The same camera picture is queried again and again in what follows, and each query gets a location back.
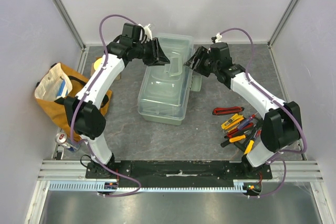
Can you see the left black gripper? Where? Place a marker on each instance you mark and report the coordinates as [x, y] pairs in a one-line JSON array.
[[158, 57]]

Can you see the red bull can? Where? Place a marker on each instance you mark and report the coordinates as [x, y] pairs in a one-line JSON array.
[[63, 140]]

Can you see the yellow canvas tote bag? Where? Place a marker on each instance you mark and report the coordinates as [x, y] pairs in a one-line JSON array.
[[57, 95]]

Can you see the red handled screwdriver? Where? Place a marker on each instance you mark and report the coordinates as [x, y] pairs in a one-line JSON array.
[[237, 132]]

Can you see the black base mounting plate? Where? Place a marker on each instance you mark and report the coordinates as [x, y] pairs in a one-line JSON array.
[[222, 169]]

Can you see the blue slotted cable duct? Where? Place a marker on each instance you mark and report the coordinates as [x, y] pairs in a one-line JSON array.
[[107, 187]]

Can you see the green clear-lid toolbox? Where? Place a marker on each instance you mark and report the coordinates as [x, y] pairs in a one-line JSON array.
[[165, 90]]

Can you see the yellow tape roll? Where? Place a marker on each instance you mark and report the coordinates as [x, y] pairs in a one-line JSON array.
[[95, 65]]

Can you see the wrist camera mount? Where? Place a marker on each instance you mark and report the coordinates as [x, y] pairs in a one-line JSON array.
[[147, 32], [217, 38]]

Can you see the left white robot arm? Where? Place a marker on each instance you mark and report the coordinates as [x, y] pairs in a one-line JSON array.
[[117, 55]]

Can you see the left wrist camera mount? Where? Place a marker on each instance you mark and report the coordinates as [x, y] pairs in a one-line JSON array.
[[147, 32]]

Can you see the orange handled screwdriver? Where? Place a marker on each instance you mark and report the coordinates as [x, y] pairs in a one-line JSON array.
[[237, 138]]

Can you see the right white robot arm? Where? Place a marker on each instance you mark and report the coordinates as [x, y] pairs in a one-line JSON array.
[[281, 125]]

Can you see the yellow handled pliers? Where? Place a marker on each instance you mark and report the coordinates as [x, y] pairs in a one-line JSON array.
[[249, 141]]

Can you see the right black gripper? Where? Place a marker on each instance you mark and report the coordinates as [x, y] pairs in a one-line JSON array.
[[200, 59]]

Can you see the red black utility knife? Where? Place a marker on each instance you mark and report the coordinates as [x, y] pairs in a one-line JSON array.
[[227, 111]]

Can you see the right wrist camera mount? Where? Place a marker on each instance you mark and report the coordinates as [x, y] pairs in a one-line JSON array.
[[217, 38]]

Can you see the blue red screwdriver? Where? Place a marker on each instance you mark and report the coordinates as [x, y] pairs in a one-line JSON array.
[[243, 123]]

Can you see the red black wire stripper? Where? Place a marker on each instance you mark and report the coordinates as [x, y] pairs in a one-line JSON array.
[[258, 128]]

